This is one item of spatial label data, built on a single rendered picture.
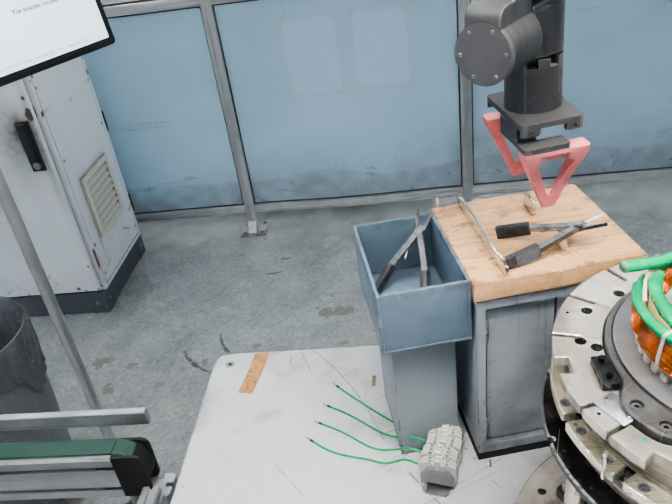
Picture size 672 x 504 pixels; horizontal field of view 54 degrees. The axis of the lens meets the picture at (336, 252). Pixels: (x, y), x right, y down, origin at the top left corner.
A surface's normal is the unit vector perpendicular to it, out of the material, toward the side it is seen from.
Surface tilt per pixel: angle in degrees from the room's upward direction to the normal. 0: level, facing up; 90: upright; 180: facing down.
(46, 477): 90
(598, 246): 0
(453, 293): 90
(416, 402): 90
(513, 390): 90
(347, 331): 0
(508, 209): 0
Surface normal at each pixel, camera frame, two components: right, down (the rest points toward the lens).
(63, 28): 0.84, 0.07
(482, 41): -0.64, 0.49
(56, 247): -0.06, 0.53
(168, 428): -0.12, -0.84
